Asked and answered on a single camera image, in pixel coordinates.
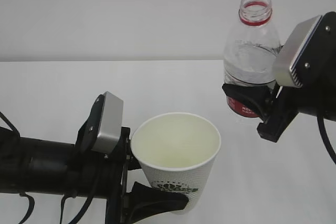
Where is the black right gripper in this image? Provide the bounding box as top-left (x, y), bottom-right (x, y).
top-left (222, 83), bottom-right (298, 143)

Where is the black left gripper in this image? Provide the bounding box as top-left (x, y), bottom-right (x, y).
top-left (104, 127), bottom-right (189, 223)

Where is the Nongfu Spring water bottle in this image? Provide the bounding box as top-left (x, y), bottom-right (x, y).
top-left (222, 0), bottom-right (281, 118)

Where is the white paper cup green logo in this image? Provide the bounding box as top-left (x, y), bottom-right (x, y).
top-left (130, 112), bottom-right (222, 214)

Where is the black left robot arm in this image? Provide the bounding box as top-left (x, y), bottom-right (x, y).
top-left (1, 92), bottom-right (188, 223)

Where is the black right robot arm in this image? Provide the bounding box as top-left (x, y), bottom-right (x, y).
top-left (222, 12), bottom-right (335, 143)

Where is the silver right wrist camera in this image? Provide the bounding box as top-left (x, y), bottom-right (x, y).
top-left (272, 15), bottom-right (322, 88)

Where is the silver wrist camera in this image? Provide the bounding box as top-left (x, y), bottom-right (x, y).
top-left (272, 15), bottom-right (322, 88)
top-left (92, 91), bottom-right (123, 154)

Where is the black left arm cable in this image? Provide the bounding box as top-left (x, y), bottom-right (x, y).
top-left (18, 167), bottom-right (102, 224)

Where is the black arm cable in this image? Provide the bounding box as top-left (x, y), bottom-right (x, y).
top-left (317, 113), bottom-right (336, 166)
top-left (18, 167), bottom-right (102, 224)

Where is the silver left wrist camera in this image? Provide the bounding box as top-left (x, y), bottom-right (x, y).
top-left (92, 91), bottom-right (123, 154)

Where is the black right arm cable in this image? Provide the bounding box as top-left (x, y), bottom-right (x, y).
top-left (317, 113), bottom-right (336, 166)

